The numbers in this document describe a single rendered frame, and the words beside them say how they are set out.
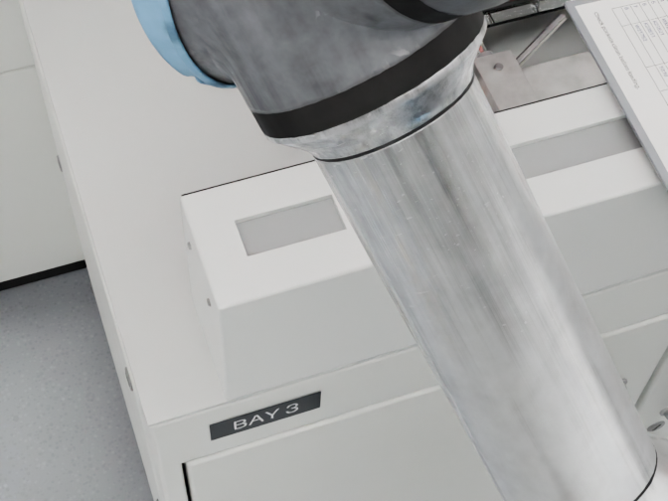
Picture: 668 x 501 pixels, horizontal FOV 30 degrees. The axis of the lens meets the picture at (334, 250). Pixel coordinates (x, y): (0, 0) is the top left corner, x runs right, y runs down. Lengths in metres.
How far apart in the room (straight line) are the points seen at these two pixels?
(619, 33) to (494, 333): 0.42
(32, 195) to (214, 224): 0.90
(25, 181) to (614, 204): 0.98
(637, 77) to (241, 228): 0.31
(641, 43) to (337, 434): 0.40
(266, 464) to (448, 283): 0.51
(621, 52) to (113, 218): 0.42
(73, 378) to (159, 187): 0.88
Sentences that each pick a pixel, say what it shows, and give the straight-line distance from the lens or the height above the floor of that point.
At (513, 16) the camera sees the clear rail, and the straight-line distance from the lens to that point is 1.06.
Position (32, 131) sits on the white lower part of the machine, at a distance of 1.62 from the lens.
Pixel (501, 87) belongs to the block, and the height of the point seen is 0.91.
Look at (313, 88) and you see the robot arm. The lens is 0.53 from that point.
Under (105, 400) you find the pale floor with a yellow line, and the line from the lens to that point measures 1.86.
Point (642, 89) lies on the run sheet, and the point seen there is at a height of 0.97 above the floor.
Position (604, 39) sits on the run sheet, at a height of 0.97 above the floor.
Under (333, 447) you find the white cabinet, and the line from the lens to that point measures 1.08.
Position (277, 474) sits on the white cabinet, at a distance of 1.09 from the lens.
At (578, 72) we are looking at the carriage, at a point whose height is 0.88.
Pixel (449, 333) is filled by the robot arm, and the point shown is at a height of 1.14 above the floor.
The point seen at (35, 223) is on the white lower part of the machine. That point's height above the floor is 0.21.
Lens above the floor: 1.67
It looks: 58 degrees down
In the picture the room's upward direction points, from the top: 4 degrees clockwise
